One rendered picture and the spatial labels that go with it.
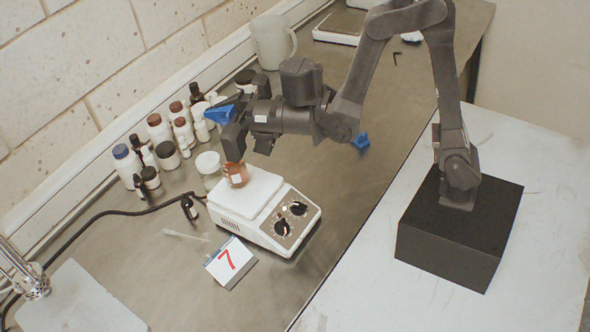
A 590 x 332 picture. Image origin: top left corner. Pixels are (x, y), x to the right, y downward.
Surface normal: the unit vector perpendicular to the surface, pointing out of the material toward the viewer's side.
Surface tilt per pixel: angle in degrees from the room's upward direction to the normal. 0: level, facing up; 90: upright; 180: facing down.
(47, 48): 90
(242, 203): 0
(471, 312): 0
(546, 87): 90
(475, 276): 90
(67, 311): 1
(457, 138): 57
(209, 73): 90
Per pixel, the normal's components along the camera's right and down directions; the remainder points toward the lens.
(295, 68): -0.11, -0.76
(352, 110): -0.11, 0.22
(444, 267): -0.56, 0.63
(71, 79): 0.82, 0.32
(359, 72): -0.24, 0.65
